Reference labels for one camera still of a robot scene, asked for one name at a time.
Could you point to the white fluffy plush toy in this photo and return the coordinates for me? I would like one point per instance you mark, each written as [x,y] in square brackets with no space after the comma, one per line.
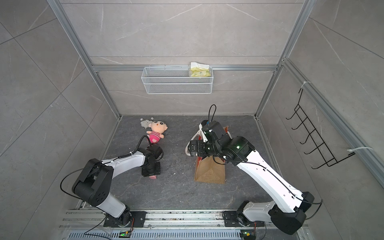
[146,123]

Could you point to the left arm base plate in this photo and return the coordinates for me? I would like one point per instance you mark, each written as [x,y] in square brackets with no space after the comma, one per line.
[135,219]

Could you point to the yellow wipes packet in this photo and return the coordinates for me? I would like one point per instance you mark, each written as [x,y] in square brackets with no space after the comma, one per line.
[199,70]

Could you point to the black wire hook rack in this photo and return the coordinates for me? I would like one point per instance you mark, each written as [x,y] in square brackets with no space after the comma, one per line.
[314,135]

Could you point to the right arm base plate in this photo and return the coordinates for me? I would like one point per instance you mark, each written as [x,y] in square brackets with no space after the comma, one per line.
[232,219]

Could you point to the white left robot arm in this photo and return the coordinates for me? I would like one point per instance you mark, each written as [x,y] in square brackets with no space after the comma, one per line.
[94,182]

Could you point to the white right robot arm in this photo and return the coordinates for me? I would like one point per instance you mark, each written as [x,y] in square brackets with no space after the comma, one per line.
[287,210]

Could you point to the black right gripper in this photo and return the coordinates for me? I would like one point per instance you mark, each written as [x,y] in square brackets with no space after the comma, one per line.
[200,143]

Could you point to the pink plush doll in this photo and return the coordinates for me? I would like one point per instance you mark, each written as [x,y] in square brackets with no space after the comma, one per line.
[157,131]

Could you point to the white wire wall basket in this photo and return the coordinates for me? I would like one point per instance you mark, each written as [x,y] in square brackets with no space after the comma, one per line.
[176,80]

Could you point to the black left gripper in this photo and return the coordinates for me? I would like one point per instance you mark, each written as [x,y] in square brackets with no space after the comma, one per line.
[147,173]

